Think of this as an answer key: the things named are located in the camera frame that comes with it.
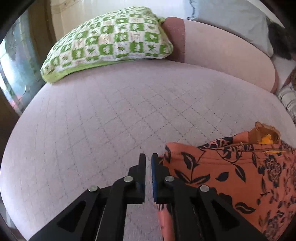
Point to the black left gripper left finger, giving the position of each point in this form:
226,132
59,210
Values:
98,213

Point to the grey striped floral pillow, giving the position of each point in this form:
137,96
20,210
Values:
287,95

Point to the grey blue pillow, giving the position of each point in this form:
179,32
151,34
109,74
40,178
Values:
240,18

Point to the green white patterned pillow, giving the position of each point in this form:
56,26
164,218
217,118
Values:
127,34

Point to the pink bolster cushion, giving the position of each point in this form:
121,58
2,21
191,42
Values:
210,47

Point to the dark furry object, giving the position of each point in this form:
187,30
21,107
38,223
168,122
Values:
282,41

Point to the pale quilted bed cover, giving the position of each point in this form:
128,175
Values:
90,127

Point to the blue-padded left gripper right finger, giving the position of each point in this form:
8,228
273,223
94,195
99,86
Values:
188,213

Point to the orange floral print garment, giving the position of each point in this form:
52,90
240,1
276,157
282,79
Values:
253,171

